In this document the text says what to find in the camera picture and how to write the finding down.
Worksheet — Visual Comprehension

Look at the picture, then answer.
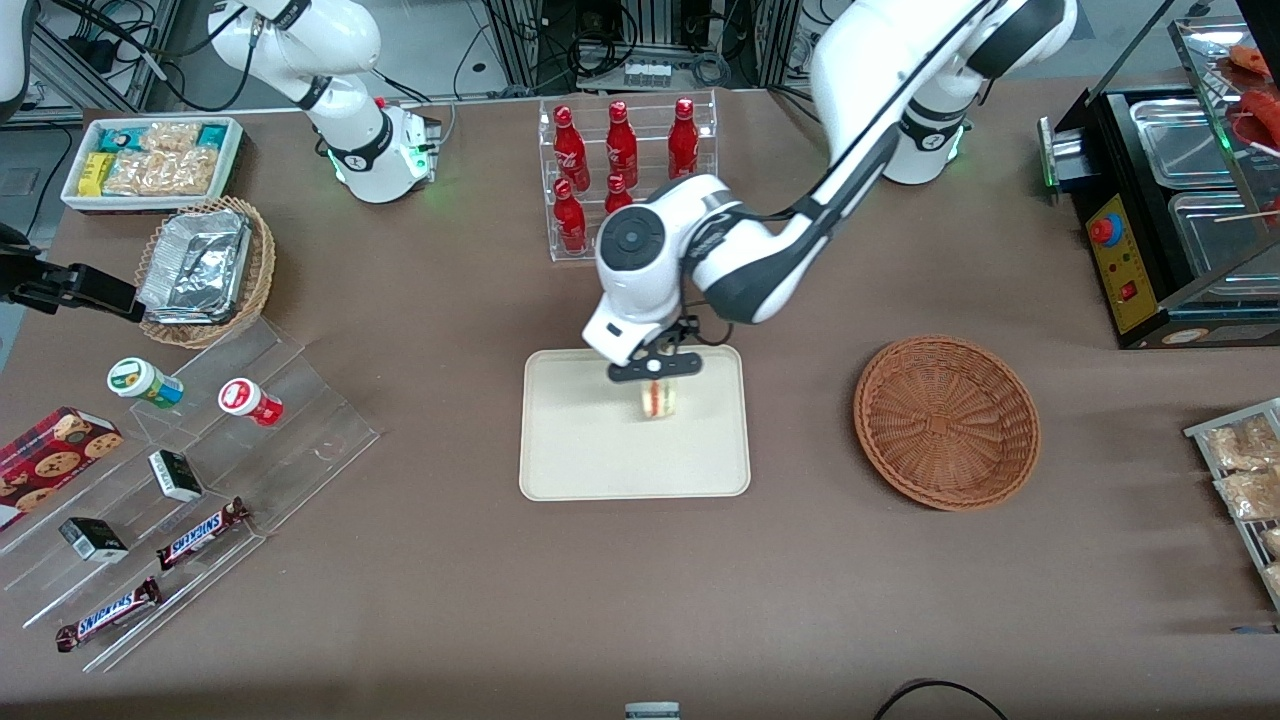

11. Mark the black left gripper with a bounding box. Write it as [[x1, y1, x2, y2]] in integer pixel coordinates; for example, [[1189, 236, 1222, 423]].
[[608, 318, 704, 395]]

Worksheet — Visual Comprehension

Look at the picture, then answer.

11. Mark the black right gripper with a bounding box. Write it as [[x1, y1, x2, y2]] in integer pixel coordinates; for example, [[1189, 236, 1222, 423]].
[[0, 222, 146, 323]]

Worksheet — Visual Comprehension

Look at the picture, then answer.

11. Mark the sandwich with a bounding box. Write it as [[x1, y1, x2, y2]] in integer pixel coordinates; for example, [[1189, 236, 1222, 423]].
[[640, 380, 682, 424]]

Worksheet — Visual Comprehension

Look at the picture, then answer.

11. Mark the cream plastic tray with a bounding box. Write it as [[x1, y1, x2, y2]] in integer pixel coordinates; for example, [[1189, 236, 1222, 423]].
[[518, 345, 752, 502]]

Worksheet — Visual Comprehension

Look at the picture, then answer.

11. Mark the light wicker basket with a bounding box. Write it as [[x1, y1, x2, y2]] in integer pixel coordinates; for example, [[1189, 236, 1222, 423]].
[[134, 196, 277, 350]]

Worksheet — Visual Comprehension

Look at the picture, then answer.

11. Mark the brown wicker basket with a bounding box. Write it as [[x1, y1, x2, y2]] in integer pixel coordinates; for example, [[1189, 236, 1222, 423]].
[[853, 334, 1042, 512]]

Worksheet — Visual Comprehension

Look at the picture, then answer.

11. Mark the white snack bin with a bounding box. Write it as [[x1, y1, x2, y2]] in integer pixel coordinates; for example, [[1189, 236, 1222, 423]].
[[60, 116, 245, 215]]

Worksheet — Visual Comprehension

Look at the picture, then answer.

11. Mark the green-labelled white cup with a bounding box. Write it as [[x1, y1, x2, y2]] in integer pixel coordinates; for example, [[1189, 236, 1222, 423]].
[[107, 357, 185, 410]]

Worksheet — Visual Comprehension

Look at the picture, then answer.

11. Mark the aluminium foil container stack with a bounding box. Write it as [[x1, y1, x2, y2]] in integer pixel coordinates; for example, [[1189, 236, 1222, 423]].
[[137, 209, 253, 325]]

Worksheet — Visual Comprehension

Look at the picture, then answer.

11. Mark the clear cracker bag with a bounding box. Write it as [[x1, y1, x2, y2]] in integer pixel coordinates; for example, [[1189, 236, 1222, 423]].
[[140, 121, 201, 156], [103, 148, 221, 198]]

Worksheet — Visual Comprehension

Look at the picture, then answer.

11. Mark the red-labelled white cup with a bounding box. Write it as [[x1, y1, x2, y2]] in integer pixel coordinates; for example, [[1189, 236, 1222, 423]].
[[218, 378, 284, 428]]

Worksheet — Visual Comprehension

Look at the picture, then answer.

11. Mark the red plaid cookie box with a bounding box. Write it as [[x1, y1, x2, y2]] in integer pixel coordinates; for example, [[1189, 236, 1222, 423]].
[[0, 406, 124, 533]]

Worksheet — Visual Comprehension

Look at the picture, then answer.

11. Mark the small black carton box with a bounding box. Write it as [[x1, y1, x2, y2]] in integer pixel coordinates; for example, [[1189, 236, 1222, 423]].
[[58, 517, 130, 564], [148, 449, 204, 503]]

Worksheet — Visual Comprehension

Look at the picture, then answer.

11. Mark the clear acrylic bottle rack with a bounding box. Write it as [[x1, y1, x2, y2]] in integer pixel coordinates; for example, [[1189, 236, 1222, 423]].
[[538, 89, 719, 264]]

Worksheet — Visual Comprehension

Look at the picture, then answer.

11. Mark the clear acrylic stepped shelf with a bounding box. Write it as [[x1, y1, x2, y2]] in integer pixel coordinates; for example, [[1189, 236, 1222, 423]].
[[0, 317, 382, 674]]

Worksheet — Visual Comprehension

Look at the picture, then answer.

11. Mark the Snickers chocolate bar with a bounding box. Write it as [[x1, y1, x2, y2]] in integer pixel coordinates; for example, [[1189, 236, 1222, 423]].
[[55, 577, 163, 654], [156, 497, 251, 572]]

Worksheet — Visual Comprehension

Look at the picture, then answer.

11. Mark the metal equipment rack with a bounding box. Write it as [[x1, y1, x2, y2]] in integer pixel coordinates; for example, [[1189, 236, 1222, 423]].
[[485, 0, 801, 96]]

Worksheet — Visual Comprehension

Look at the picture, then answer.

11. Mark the black food warmer machine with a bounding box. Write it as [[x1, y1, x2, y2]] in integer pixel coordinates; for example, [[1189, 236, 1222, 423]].
[[1037, 0, 1280, 350]]

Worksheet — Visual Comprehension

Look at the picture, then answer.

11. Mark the stainless steel pan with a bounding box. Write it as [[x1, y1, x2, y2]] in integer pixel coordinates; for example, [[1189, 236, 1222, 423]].
[[1130, 97, 1236, 191], [1168, 190, 1280, 279]]

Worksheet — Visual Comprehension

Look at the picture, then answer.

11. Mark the black cable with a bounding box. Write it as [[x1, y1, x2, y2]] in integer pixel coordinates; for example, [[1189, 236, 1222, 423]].
[[872, 679, 1009, 720]]

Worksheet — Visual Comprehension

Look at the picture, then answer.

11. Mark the metal wire rack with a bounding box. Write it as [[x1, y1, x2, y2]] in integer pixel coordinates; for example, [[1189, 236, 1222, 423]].
[[1184, 398, 1280, 613]]

